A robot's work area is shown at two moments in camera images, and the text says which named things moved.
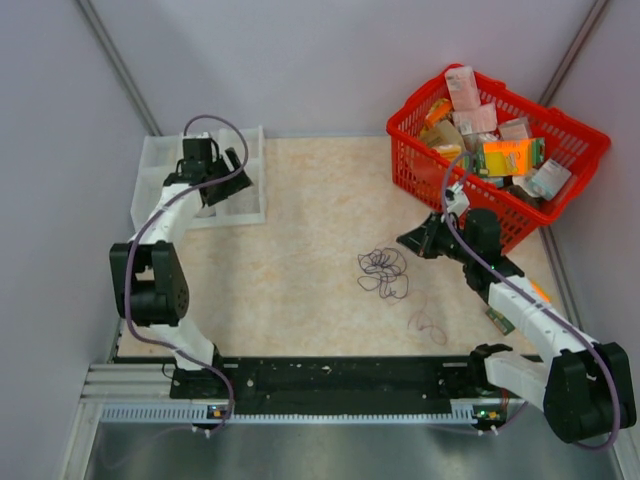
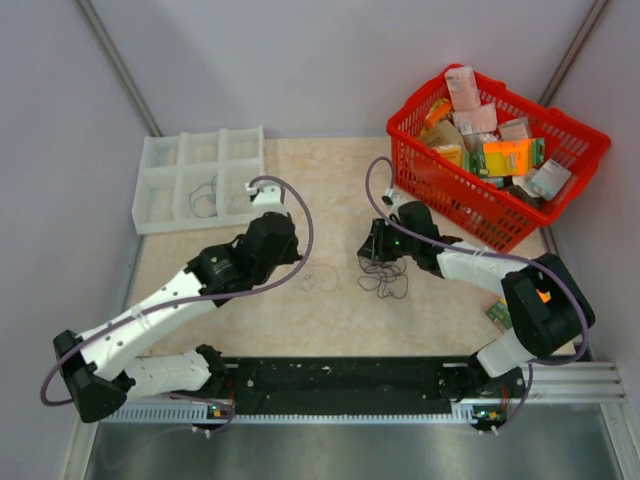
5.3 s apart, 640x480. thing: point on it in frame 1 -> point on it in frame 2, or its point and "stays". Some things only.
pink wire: [423, 321] -> [324, 278]
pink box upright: [463, 88] stays
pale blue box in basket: [550, 179] stays
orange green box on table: [502, 324] stays
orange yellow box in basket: [510, 157] stays
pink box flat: [476, 121] stays
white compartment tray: [244, 206] stays
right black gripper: [421, 240] -> [374, 247]
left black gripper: [236, 184] -> [291, 253]
